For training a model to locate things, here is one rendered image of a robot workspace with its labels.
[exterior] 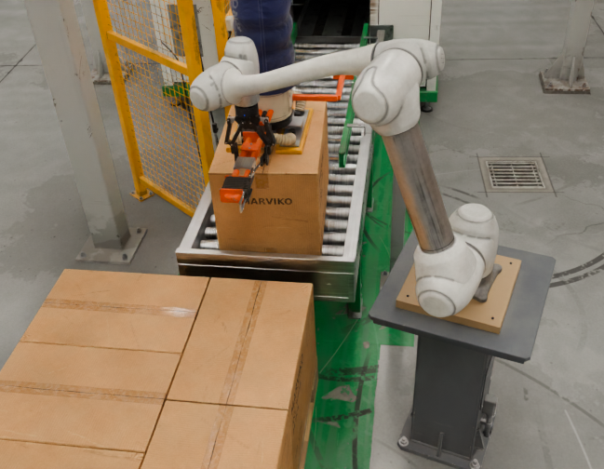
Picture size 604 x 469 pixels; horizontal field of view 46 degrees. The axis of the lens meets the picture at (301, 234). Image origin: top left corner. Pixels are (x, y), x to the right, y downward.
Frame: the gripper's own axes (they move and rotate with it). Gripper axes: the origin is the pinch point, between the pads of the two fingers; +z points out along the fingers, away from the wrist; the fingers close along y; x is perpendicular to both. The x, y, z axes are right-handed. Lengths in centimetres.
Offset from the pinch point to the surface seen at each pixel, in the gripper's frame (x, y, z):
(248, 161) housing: 4.6, 0.3, -1.1
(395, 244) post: -60, -49, 82
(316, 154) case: -25.3, -18.5, 13.3
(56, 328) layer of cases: 34, 70, 54
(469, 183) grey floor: -154, -89, 108
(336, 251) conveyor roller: -18, -26, 54
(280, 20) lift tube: -34.4, -6.5, -34.2
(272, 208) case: -10.9, -3.0, 29.0
